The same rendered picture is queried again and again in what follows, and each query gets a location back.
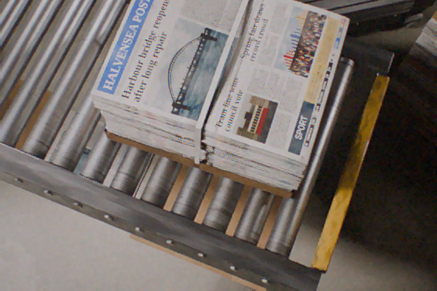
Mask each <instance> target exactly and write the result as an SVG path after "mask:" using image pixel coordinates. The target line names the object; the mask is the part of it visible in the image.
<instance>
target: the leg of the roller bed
mask: <svg viewBox="0 0 437 291"><path fill-rule="evenodd" d="M368 95H369V93H366V92H364V91H362V90H359V89H357V88H354V87H351V86H349V89H348V91H347V94H346V97H345V99H344V104H343V107H342V110H341V112H340V115H339V118H338V120H337V123H336V127H335V129H334V132H333V133H332V137H331V140H330V142H329V146H328V150H327V152H326V155H325V159H324V161H323V163H322V166H323V165H324V164H325V162H326V160H327V159H328V156H329V154H330V153H331V152H332V151H333V149H334V148H335V146H336V145H337V144H338V142H339V140H340V139H341V137H342V136H343V134H344V133H345V132H346V130H347V128H348V127H349V125H350V124H351V123H352V121H353V120H354V118H355V116H356V115H357V114H358V112H359V111H360V110H361V107H362V105H363V104H364V103H365V101H366V100H367V99H368Z"/></svg>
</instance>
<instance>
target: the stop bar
mask: <svg viewBox="0 0 437 291"><path fill-rule="evenodd" d="M389 81H390V77H389V76H386V75H383V74H381V73H376V74H375V78H374V81H373V83H372V85H371V89H370V92H369V95H368V99H367V100H366V103H365V106H364V110H363V112H362V115H361V120H360V123H359V126H358V128H357V132H356V133H355V136H354V140H353V143H352V145H351V148H350V151H349V154H348V156H347V159H346V163H345V165H344V170H343V174H342V176H341V179H340V181H339V185H338V187H337V190H336V194H335V196H334V198H333V201H332V204H331V207H330V209H329V213H328V216H327V219H326V220H325V227H324V229H323V232H322V235H321V238H320V240H319V243H318V247H317V250H316V251H315V254H314V258H313V260H312V262H311V266H310V268H311V270H314V271H316V272H319V273H321V274H325V273H326V272H327V269H328V266H329V263H330V261H331V258H332V254H333V251H334V250H335V247H336V243H338V242H339V234H340V231H341V228H342V224H343V220H344V218H345V215H346V211H347V208H348V205H349V203H350V199H351V197H352V194H353V191H354V187H355V185H356V183H357V179H358V176H359V174H360V171H361V165H362V162H363V160H364V156H365V153H366V150H367V149H368V145H369V142H370V139H371V135H372V133H373V130H374V128H375V124H376V121H377V116H378V113H379V110H380V108H381V107H382V105H383V103H382V101H383V98H384V96H385V92H386V89H387V87H388V84H389Z"/></svg>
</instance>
